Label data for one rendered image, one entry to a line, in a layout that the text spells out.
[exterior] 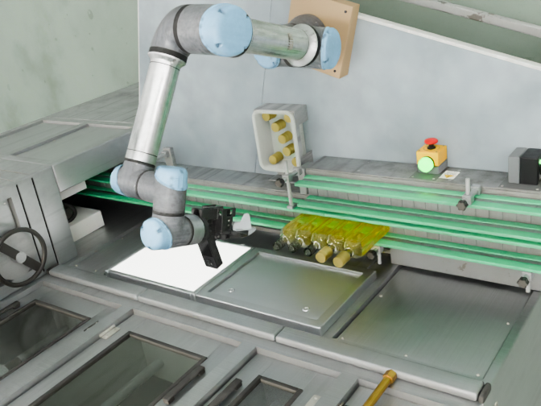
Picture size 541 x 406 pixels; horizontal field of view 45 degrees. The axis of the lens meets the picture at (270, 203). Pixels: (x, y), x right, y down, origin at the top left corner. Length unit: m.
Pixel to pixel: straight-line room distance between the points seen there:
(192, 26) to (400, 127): 0.83
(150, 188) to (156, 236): 0.12
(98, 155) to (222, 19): 1.24
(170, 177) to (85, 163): 1.13
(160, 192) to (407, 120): 0.90
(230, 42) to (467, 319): 0.99
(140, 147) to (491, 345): 1.02
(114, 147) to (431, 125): 1.28
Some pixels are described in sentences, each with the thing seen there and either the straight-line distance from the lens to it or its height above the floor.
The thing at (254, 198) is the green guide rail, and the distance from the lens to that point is 2.30.
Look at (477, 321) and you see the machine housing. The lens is 1.90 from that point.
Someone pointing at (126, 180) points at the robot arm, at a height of 1.61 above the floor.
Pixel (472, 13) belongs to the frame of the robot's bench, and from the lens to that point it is 2.52.
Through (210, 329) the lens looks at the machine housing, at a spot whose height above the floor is 1.42.
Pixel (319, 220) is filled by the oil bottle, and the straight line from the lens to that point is 2.08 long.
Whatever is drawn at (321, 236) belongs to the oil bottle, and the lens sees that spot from 1.99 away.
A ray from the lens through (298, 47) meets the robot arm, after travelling 1.78.
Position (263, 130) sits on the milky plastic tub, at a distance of 2.32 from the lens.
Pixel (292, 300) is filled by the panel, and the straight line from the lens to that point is 1.98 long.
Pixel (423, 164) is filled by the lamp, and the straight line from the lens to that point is 1.99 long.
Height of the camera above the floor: 2.55
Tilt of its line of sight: 46 degrees down
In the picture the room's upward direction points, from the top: 125 degrees counter-clockwise
